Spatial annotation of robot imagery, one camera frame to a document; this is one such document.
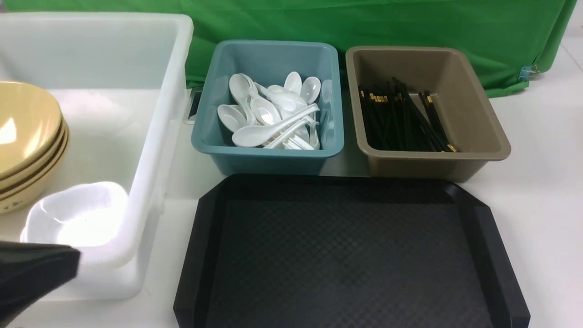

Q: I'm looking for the large white plastic tub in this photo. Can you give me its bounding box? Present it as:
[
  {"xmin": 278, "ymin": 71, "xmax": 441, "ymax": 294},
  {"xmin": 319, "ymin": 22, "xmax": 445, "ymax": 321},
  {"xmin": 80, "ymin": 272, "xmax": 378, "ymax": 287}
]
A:
[{"xmin": 1, "ymin": 12, "xmax": 194, "ymax": 302}]

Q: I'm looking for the brown plastic bin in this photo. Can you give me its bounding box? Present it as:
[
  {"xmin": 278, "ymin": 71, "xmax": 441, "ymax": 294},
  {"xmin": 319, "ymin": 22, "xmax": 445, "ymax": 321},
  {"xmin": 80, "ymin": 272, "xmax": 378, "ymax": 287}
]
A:
[{"xmin": 345, "ymin": 46, "xmax": 511, "ymax": 182}]

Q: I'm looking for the white square dish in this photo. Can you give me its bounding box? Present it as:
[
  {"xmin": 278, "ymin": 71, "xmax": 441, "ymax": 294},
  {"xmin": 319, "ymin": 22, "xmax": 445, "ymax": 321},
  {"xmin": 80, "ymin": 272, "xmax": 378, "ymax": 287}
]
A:
[{"xmin": 20, "ymin": 181, "xmax": 128, "ymax": 247}]

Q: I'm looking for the pile of black chopsticks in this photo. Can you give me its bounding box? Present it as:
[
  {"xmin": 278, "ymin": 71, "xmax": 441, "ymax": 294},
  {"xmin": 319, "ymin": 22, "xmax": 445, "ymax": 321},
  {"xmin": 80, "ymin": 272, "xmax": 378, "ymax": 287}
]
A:
[{"xmin": 358, "ymin": 77, "xmax": 458, "ymax": 152}]

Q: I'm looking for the stacked yellow bowl bottom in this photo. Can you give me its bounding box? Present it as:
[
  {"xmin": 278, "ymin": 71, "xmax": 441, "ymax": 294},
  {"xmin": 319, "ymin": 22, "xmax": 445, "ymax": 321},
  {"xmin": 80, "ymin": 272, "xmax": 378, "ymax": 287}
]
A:
[{"xmin": 0, "ymin": 128, "xmax": 70, "ymax": 214}]

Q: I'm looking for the white soup spoon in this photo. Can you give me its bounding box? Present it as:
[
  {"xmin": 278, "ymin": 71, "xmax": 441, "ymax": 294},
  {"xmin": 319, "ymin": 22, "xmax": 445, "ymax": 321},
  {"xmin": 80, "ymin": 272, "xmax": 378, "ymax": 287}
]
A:
[{"xmin": 232, "ymin": 104, "xmax": 319, "ymax": 149}]

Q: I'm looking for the teal plastic bin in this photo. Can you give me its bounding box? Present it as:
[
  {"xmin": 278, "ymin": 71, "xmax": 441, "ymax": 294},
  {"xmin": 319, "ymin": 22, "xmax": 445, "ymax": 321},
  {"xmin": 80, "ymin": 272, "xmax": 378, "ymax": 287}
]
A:
[{"xmin": 191, "ymin": 40, "xmax": 344, "ymax": 176}]

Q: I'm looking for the green backdrop cloth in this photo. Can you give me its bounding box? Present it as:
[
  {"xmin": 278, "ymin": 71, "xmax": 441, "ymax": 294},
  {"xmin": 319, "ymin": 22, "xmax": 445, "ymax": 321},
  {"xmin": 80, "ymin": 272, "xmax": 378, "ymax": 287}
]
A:
[{"xmin": 4, "ymin": 0, "xmax": 576, "ymax": 97}]

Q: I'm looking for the blue binder clip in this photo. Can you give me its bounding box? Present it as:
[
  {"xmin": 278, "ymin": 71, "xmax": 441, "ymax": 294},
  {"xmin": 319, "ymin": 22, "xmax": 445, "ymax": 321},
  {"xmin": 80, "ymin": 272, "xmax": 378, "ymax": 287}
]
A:
[{"xmin": 517, "ymin": 65, "xmax": 541, "ymax": 82}]

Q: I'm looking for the pile of white spoons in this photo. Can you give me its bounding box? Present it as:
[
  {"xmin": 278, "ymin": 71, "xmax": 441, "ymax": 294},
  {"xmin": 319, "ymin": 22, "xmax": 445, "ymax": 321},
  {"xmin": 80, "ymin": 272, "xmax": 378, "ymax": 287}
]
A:
[{"xmin": 216, "ymin": 72, "xmax": 322, "ymax": 151}]

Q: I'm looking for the black serving tray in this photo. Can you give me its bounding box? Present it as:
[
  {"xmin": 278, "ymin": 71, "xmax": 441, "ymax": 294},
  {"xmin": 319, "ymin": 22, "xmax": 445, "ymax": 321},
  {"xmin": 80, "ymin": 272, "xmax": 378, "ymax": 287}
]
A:
[{"xmin": 173, "ymin": 174, "xmax": 531, "ymax": 328}]

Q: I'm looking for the stacked yellow bowl top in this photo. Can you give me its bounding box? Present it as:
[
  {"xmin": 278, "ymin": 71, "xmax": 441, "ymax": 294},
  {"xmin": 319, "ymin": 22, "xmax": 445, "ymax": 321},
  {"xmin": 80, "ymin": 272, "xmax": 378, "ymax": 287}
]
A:
[{"xmin": 0, "ymin": 119, "xmax": 68, "ymax": 193}]

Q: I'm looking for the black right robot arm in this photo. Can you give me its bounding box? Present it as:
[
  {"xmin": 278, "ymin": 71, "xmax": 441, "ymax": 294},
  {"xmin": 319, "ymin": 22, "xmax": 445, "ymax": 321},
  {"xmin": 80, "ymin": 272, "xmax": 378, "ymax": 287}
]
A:
[{"xmin": 0, "ymin": 241, "xmax": 81, "ymax": 328}]

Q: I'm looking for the stacked yellow bowl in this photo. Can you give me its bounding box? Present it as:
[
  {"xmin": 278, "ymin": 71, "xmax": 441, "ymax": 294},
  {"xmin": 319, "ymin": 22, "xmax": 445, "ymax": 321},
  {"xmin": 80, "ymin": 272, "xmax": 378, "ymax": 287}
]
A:
[
  {"xmin": 0, "ymin": 128, "xmax": 70, "ymax": 214},
  {"xmin": 0, "ymin": 119, "xmax": 68, "ymax": 193}
]

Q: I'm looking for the yellow noodle bowl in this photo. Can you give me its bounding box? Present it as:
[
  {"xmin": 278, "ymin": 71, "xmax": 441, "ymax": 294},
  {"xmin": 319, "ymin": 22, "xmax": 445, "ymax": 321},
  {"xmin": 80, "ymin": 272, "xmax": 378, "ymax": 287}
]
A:
[{"xmin": 0, "ymin": 81, "xmax": 63, "ymax": 178}]

